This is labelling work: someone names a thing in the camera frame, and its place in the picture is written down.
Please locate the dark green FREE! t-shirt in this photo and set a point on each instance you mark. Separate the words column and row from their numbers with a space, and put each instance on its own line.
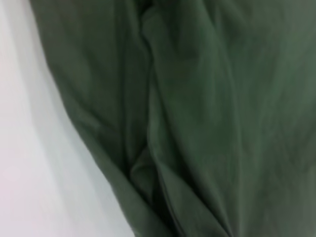
column 197, row 111

